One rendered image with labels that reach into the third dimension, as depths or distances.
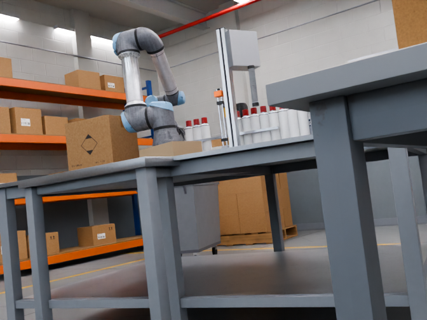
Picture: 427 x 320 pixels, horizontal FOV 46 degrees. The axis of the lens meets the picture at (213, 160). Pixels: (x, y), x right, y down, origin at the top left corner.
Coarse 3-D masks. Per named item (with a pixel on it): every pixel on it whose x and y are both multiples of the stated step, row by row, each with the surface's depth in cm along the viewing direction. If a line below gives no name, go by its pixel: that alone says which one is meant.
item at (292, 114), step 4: (288, 112) 257; (292, 112) 256; (296, 112) 257; (288, 116) 258; (292, 116) 256; (296, 116) 257; (288, 120) 258; (292, 120) 256; (296, 120) 256; (288, 124) 259; (292, 124) 256; (296, 124) 256; (292, 128) 256; (296, 128) 256; (292, 132) 256; (296, 132) 256; (292, 136) 256; (296, 136) 255
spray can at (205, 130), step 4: (204, 120) 280; (204, 124) 279; (208, 124) 280; (204, 128) 279; (208, 128) 280; (204, 132) 279; (208, 132) 280; (204, 136) 279; (208, 136) 279; (204, 144) 279; (208, 144) 279; (204, 148) 279; (208, 148) 278
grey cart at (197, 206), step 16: (176, 192) 494; (192, 192) 489; (208, 192) 531; (176, 208) 494; (192, 208) 489; (208, 208) 527; (192, 224) 490; (208, 224) 522; (192, 240) 490; (208, 240) 518
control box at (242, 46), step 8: (232, 32) 256; (240, 32) 259; (248, 32) 261; (256, 32) 264; (232, 40) 256; (240, 40) 258; (248, 40) 261; (256, 40) 263; (232, 48) 255; (240, 48) 258; (248, 48) 260; (256, 48) 263; (232, 56) 255; (240, 56) 257; (248, 56) 260; (256, 56) 262; (232, 64) 255; (240, 64) 257; (248, 64) 259; (256, 64) 261
